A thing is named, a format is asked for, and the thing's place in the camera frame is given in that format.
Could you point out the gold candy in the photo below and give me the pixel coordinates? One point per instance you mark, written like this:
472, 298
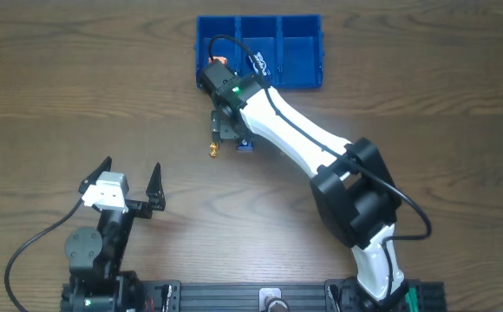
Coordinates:
213, 150

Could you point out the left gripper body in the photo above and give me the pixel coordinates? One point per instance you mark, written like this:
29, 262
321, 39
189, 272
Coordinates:
139, 209

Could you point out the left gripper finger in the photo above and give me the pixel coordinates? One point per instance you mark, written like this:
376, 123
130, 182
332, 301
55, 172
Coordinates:
157, 190
97, 172

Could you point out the blue candy pack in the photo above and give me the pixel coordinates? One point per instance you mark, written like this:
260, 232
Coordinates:
245, 146
262, 64

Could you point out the mounting rail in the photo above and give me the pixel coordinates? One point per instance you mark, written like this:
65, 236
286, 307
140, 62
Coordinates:
225, 297

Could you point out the blue tray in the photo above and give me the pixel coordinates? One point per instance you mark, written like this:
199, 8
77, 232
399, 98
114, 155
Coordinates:
299, 56

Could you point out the orange candy box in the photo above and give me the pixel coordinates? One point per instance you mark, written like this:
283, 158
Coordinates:
221, 59

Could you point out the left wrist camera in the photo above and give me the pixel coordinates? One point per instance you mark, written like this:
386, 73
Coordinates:
106, 190

